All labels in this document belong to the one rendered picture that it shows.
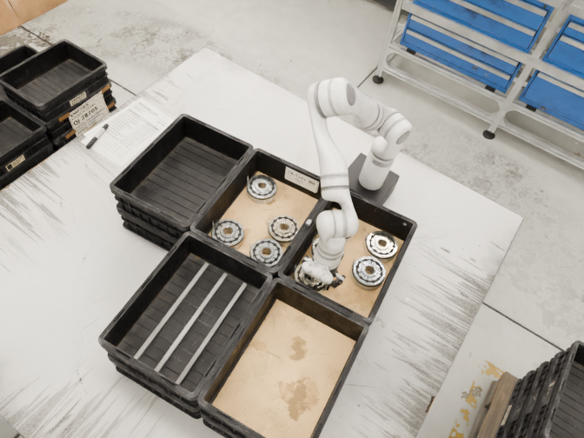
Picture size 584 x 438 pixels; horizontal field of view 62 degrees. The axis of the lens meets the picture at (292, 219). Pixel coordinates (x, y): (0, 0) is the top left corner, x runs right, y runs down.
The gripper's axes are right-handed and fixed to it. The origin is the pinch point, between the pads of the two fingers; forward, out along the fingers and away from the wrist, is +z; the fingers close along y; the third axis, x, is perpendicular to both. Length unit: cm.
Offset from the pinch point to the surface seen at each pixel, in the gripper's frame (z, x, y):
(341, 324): -2.5, 10.0, -11.7
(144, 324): 2, 37, 36
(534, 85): 40, -200, -41
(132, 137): 15, -25, 95
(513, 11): 7, -202, -11
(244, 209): 2.2, -11.5, 34.3
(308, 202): 2.2, -26.2, 17.6
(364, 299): 2.3, -3.4, -14.1
